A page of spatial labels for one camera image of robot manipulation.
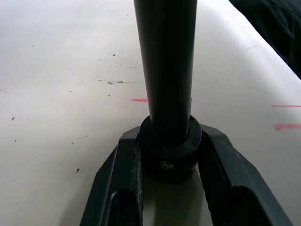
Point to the black hand pump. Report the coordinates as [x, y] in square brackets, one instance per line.
[168, 77]

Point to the dark clothed person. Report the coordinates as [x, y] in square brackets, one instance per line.
[275, 26]

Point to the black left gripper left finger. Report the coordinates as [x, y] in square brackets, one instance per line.
[110, 179]

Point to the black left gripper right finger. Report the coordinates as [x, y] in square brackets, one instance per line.
[237, 171]

